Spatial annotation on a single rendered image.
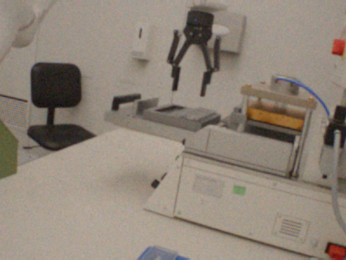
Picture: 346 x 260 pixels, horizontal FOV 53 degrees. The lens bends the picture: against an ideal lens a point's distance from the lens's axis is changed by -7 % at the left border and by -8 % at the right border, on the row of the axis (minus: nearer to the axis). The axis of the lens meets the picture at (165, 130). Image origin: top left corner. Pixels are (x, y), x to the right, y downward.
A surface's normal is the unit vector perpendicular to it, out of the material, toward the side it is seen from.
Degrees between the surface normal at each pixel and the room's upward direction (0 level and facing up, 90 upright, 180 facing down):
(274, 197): 90
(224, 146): 90
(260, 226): 90
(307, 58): 90
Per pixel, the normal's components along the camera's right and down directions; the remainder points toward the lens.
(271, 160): -0.38, 0.15
